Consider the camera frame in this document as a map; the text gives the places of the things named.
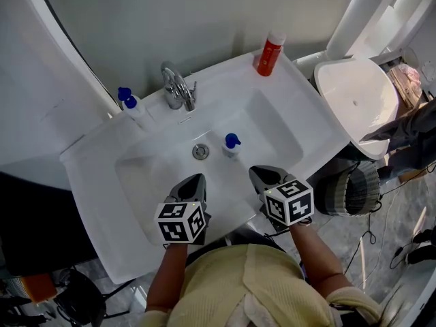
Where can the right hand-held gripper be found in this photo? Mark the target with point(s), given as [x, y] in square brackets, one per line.
[289, 199]

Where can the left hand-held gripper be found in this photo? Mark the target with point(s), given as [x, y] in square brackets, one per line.
[177, 221]

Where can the small blue-capped white bottle item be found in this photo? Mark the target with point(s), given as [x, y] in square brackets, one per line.
[231, 145]

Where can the person's right forearm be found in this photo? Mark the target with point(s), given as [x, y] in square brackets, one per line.
[315, 261]

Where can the person's left forearm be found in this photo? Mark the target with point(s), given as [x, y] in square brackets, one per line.
[168, 271]

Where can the chrome sink drain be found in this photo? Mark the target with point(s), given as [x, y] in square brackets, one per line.
[200, 151]

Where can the white sink counter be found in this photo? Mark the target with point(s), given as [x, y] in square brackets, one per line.
[289, 114]

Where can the striped woven basket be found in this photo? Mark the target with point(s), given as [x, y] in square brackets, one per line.
[361, 189]

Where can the person's pale yellow sweater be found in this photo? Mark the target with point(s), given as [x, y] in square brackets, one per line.
[245, 284]

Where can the white pump bottle blue head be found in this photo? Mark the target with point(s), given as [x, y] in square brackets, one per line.
[133, 109]

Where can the chrome faucet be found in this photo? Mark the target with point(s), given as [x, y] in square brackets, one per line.
[175, 87]

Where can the dark grey cloth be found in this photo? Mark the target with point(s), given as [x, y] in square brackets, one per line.
[408, 135]

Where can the red bottle white cap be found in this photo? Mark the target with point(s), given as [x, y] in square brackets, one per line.
[269, 58]

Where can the black shoe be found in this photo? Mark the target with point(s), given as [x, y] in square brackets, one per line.
[424, 250]

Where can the orange box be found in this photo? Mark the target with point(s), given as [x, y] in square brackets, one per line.
[39, 286]

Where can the cardboard box with pink cloth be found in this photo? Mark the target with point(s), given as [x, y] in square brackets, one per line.
[407, 80]

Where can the white pipes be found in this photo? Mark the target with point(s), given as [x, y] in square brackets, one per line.
[361, 15]

